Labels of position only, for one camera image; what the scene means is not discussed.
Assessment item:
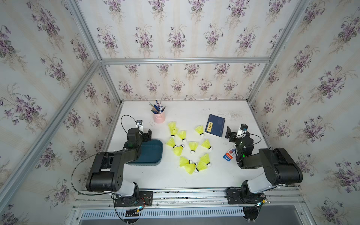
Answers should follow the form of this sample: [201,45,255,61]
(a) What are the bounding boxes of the yellow shuttlecock ten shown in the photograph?
[184,162,197,175]

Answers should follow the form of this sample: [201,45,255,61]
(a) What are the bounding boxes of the red blue white packet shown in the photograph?
[223,149,236,162]

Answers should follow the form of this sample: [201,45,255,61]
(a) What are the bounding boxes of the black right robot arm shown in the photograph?
[224,124,303,196]

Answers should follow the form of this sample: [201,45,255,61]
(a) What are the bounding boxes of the yellow shuttlecock seven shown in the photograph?
[188,142,199,154]

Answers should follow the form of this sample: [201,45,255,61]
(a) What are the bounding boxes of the yellow shuttlecock one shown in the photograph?
[168,121,176,130]

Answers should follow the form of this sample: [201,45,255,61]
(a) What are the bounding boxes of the yellow shuttlecock eight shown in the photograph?
[201,139,212,151]

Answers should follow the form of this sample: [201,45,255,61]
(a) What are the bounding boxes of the yellow shuttlecock eleven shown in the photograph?
[200,153,211,167]

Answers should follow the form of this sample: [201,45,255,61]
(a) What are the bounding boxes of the aluminium front rail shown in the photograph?
[70,187,306,210]

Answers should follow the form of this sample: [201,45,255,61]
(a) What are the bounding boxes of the yellow shuttlecock three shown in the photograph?
[177,130,187,142]

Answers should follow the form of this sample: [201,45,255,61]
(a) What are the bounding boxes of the pens in cup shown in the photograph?
[149,99,166,115]

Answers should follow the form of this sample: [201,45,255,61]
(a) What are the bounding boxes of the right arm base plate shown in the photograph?
[225,187,266,207]

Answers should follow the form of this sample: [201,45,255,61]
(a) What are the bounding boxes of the yellow shuttlecock four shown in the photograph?
[195,125,204,137]

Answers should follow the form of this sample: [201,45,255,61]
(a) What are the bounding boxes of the yellow shuttlecock five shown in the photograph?
[166,137,177,148]

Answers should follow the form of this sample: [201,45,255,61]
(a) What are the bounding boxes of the yellow shuttlecock six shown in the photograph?
[172,145,184,157]

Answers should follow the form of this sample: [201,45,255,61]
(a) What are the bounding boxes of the yellow shuttlecock twelve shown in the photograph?
[194,161,208,173]

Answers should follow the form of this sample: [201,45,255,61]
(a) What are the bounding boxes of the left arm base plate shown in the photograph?
[114,191,154,207]

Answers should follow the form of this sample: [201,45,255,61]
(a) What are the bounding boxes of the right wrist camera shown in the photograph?
[236,124,248,137]

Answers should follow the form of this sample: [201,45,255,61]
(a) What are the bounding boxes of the pink pen cup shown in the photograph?
[152,112,166,124]

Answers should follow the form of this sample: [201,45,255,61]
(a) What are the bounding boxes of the teal plastic storage box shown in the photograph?
[128,139,163,166]

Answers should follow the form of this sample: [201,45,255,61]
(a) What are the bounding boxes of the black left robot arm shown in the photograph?
[86,128,152,197]

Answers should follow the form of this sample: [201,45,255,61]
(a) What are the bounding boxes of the yellow shuttlecock nine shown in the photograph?
[179,156,192,167]

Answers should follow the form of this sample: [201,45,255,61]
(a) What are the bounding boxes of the blue book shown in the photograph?
[204,114,226,137]

